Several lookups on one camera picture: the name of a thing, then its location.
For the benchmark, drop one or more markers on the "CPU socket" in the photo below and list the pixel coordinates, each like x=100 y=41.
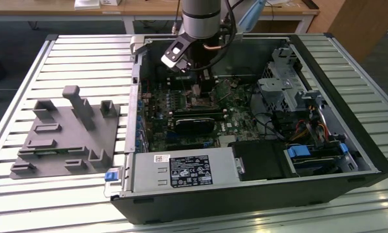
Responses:
x=192 y=103

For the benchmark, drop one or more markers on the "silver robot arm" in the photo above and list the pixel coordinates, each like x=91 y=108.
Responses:
x=200 y=21

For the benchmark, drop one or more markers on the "small silver heatsink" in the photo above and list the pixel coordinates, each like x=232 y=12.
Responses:
x=228 y=139

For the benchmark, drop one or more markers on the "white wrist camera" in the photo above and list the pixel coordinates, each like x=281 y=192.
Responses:
x=172 y=54

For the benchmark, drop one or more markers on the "hard disk in blue carrier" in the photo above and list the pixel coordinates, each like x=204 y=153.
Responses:
x=297 y=151

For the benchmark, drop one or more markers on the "wooden cabinet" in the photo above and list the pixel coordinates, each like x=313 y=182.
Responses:
x=368 y=24

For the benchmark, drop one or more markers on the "green RAM stick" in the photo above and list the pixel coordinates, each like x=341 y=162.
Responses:
x=197 y=113
x=46 y=152

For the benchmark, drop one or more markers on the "black graphics card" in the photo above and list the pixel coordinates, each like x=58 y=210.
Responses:
x=193 y=125

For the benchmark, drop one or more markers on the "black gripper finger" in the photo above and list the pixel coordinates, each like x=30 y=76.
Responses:
x=207 y=83

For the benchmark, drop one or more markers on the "wooden desk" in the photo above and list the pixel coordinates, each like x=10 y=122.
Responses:
x=34 y=7

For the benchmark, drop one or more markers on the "grey parts rack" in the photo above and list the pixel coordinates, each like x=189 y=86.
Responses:
x=61 y=145

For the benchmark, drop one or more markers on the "silver CPU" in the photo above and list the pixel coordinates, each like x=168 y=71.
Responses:
x=196 y=90

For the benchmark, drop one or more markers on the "grey power supply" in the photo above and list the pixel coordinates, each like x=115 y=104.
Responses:
x=148 y=170

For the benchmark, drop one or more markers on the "black PC case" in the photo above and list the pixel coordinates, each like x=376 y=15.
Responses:
x=245 y=204

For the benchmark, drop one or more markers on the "blue plastic clip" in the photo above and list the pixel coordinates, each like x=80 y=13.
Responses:
x=343 y=148

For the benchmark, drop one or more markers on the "metal drive cage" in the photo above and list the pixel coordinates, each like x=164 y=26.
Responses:
x=273 y=85

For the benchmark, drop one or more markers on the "blue case latch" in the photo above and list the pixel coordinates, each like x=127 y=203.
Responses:
x=111 y=176

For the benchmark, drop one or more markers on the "green motherboard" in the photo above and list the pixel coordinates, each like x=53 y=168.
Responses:
x=239 y=116

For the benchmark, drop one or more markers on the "white box with print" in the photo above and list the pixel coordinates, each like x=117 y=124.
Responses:
x=111 y=2

